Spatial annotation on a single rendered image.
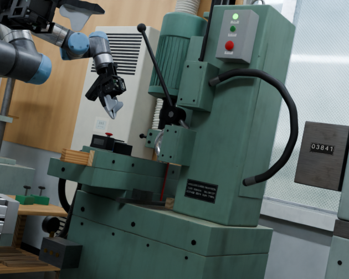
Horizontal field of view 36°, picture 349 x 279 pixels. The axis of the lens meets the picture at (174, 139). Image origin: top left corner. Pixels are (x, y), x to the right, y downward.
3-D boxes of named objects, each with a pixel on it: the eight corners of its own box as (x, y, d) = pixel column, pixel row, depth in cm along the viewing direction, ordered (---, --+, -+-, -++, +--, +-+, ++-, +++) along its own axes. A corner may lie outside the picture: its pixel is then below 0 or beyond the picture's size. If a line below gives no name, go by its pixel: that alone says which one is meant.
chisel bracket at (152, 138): (154, 153, 205) (158, 131, 206) (184, 158, 197) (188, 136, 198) (142, 150, 199) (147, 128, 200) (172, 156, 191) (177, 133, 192)
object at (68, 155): (170, 178, 209) (173, 168, 210) (174, 179, 208) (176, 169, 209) (59, 160, 162) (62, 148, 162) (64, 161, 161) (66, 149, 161)
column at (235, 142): (205, 213, 198) (242, 25, 201) (259, 227, 185) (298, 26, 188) (170, 211, 179) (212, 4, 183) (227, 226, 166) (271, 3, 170)
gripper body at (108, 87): (113, 88, 198) (107, 60, 202) (97, 97, 202) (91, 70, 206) (127, 92, 204) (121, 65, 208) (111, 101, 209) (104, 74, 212)
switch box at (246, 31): (223, 62, 176) (232, 15, 177) (250, 63, 171) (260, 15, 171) (214, 57, 171) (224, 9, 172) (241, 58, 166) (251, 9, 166)
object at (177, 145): (173, 163, 182) (180, 129, 182) (190, 166, 178) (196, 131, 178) (157, 160, 174) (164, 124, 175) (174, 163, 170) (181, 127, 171)
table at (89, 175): (137, 184, 233) (139, 170, 233) (194, 197, 215) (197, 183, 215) (27, 169, 184) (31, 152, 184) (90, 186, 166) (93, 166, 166)
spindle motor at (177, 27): (165, 101, 213) (180, 26, 214) (201, 106, 203) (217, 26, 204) (138, 92, 199) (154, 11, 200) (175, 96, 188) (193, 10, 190)
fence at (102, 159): (194, 182, 216) (196, 169, 216) (197, 183, 215) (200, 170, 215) (91, 166, 167) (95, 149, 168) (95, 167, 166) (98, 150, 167)
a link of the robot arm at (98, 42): (85, 41, 215) (106, 39, 217) (90, 65, 211) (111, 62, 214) (86, 30, 208) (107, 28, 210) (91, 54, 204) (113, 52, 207)
